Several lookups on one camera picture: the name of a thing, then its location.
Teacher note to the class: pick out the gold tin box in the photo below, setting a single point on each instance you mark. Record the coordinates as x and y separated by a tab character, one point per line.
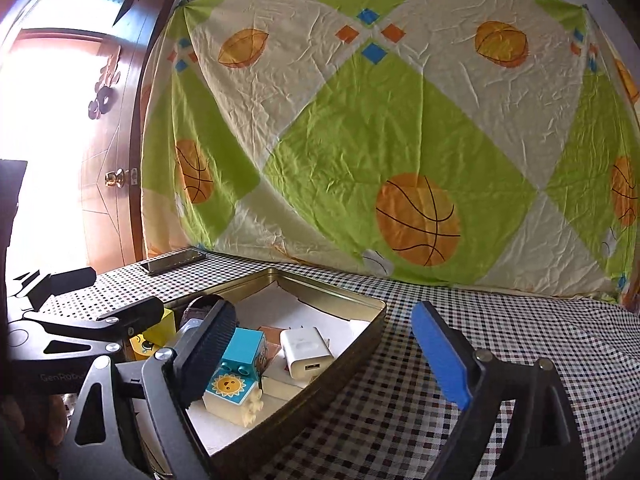
320	390

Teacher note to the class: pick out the dark round object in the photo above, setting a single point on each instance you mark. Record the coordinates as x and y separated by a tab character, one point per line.
197	310

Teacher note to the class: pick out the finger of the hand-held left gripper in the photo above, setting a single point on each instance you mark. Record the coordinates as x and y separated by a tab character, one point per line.
65	279
130	317

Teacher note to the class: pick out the dark door ornament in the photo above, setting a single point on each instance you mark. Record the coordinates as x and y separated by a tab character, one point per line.
105	85

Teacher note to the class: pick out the person's left hand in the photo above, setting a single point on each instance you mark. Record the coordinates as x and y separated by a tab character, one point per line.
57	415

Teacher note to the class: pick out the cream toy block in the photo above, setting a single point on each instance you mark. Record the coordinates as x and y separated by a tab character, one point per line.
230	412

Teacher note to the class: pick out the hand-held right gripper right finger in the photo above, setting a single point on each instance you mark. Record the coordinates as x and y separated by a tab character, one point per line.
440	355

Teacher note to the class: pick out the yellow face toy block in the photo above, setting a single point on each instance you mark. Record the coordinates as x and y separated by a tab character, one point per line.
160	330

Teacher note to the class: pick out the wooden door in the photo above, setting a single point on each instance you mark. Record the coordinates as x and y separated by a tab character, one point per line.
107	220

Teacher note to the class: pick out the basketball print bed sheet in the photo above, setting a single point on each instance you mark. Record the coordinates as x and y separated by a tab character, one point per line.
375	135

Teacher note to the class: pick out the blue sun toy block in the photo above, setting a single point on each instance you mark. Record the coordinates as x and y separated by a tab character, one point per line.
245	347

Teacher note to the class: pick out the white charger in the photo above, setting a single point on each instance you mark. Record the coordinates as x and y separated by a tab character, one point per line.
305	352

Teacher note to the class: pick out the checkered tablecloth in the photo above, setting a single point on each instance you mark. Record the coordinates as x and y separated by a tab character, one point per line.
500	330

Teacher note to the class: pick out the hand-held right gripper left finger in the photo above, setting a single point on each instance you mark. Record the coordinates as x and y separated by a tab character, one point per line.
210	355

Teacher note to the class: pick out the black smartphone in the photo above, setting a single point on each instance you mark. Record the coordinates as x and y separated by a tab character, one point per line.
172	261

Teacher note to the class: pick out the brass door knob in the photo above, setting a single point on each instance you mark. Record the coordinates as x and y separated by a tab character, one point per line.
114	178

